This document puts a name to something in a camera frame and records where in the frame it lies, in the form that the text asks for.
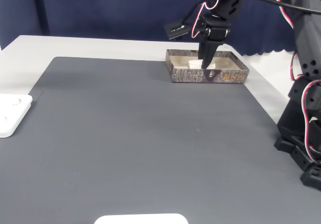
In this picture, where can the blue fabric curtain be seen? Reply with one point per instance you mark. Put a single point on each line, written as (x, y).
(113, 8)

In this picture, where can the plain white rounded plate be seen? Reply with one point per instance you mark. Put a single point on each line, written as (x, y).
(140, 219)

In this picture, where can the white plate with two holes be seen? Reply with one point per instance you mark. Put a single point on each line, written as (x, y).
(12, 113)

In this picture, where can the white block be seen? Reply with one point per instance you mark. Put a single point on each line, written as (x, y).
(194, 63)

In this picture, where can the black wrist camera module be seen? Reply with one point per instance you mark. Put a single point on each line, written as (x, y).
(176, 29)

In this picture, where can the bark-print cardboard box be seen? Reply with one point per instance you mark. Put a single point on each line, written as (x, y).
(190, 75)

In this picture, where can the grey table mat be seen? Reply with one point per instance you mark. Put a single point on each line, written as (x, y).
(125, 146)

